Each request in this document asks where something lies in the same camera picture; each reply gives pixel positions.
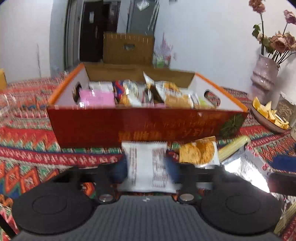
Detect pink snack packet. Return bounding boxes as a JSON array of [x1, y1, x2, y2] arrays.
[[78, 89, 115, 107]]

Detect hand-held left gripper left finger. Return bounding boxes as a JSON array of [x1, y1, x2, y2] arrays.
[[55, 159, 128, 205]]

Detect pink mottled vase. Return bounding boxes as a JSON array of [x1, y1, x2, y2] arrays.
[[250, 54, 281, 99]]

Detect orange rimmed cardboard box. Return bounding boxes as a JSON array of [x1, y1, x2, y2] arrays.
[[47, 62, 250, 149]]

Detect yellow box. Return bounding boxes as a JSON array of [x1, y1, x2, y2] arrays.
[[0, 68, 8, 91]]

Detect dark door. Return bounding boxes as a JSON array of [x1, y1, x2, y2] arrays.
[[79, 1, 121, 63]]

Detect patterned red tablecloth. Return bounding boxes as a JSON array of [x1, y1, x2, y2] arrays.
[[0, 71, 296, 241]]

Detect round cracker snack packet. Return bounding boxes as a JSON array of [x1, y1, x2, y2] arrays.
[[179, 136, 221, 168]]

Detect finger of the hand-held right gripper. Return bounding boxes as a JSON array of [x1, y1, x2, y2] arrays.
[[268, 155, 296, 195]]

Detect yellow striped snack packet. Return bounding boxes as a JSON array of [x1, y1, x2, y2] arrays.
[[218, 136, 251, 163]]

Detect brown plate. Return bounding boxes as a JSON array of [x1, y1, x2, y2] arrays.
[[250, 105, 291, 134]]

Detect silver foil snack packet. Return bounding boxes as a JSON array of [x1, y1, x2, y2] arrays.
[[223, 148, 271, 193]]

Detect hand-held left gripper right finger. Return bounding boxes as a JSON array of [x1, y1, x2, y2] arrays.
[[165, 157, 242, 205]]

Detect white red print snack packet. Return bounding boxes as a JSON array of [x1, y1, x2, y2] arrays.
[[118, 141, 178, 194]]

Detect brown wooden chair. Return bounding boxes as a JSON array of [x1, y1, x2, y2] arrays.
[[103, 32, 155, 66]]

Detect bowl of yellow chips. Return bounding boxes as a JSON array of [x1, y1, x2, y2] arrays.
[[252, 97, 290, 130]]

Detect yellow straw bundle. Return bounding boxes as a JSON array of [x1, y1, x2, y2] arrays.
[[273, 203, 296, 235]]

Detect clear plastic container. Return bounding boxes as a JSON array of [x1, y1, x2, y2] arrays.
[[0, 91, 18, 118]]

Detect pile of snack packets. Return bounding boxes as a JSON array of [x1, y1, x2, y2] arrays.
[[88, 71, 218, 109]]

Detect grey refrigerator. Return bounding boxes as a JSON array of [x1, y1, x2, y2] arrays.
[[116, 0, 163, 36]]

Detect dried pink roses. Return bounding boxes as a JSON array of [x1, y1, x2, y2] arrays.
[[248, 0, 296, 65]]

